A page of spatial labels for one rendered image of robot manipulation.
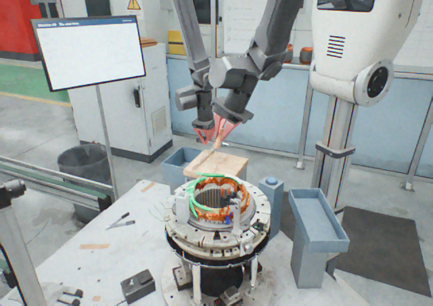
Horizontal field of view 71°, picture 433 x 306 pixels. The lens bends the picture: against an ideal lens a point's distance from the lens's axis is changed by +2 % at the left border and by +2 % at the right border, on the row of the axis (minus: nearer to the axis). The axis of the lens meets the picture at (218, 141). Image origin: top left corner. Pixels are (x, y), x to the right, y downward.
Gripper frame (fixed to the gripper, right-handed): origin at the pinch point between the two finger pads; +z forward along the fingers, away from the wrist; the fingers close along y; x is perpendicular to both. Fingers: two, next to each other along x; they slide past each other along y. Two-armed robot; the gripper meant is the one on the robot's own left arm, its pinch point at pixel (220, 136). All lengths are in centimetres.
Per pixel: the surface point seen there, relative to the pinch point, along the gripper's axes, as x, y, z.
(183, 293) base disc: -5, 12, 53
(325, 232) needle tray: 14.8, 38.4, 16.5
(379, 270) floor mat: 126, 101, 88
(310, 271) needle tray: 15, 42, 33
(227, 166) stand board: 29.6, -1.0, 25.4
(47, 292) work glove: -25, -24, 69
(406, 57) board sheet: 225, 47, -31
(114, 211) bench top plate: 17, -36, 71
